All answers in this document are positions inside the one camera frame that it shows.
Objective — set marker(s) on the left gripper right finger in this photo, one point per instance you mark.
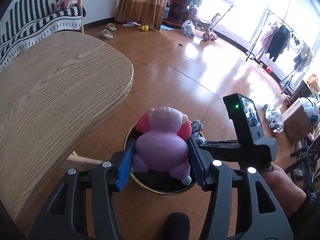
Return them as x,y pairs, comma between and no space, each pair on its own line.
259,214

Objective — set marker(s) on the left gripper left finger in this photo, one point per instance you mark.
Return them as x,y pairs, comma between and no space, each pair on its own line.
63,216

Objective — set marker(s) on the purple pig squishy toy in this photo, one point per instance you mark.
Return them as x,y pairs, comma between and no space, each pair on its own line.
160,148

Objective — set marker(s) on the black gold-rimmed trash bin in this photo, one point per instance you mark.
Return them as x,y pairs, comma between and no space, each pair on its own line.
160,182

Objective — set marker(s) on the right hand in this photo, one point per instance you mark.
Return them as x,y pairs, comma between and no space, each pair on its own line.
287,193

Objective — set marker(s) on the crumpled bag on floor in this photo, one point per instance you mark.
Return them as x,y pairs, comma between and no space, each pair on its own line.
274,119

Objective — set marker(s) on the cardboard box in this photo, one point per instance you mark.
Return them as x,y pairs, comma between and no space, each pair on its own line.
297,124

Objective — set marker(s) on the red ball on floor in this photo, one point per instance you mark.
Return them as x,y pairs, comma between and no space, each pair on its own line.
268,70

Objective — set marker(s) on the dark shoe tip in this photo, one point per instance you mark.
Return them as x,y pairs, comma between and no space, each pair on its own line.
176,227

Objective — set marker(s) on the clothes drying rack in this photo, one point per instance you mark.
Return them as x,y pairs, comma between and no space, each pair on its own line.
277,46

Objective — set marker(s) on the pink toy stroller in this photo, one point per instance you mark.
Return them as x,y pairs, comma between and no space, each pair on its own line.
209,34

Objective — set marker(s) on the round wooden table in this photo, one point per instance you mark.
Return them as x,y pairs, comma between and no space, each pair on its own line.
52,96

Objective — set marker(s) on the white plastic bag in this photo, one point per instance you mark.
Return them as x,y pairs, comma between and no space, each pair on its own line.
188,29

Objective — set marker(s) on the yellow toy on floor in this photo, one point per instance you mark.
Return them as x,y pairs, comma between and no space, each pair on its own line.
143,27

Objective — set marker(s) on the brown curtain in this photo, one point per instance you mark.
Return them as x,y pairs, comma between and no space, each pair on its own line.
145,12

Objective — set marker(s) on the beige slipper far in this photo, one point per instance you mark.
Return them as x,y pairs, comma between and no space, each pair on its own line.
110,27

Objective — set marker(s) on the black white striped sofa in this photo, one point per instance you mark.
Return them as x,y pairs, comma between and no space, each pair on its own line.
28,22

